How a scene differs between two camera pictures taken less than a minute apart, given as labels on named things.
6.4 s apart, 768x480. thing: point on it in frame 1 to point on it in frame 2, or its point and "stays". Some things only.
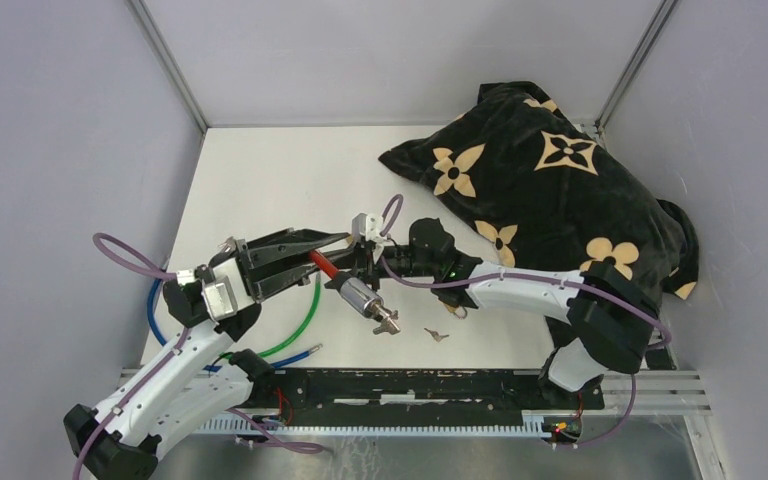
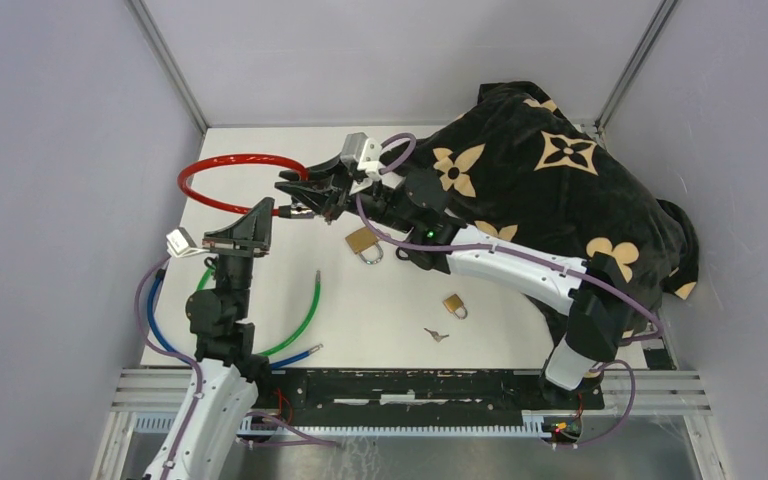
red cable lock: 355,294 to 291,211
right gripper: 365,262 to 327,190
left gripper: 278,259 to 250,231
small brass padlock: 460,311 stays
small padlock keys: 435,335 stays
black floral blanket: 541,189 stays
